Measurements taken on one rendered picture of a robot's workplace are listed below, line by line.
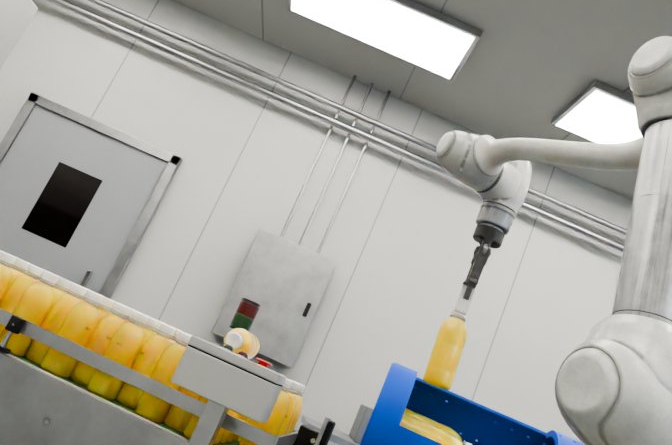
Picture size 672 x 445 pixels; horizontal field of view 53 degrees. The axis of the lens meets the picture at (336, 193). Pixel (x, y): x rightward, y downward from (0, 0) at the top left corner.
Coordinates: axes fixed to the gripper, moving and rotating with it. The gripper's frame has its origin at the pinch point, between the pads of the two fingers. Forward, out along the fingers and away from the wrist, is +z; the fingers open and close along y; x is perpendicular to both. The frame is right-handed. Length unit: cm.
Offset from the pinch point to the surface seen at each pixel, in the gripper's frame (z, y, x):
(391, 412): 31.7, -13.2, 6.8
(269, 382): 36, -33, 31
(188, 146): -89, 303, 216
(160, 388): 47, -20, 55
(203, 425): 49, -30, 40
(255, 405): 41, -33, 32
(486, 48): -196, 211, 30
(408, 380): 23.6, -8.3, 5.8
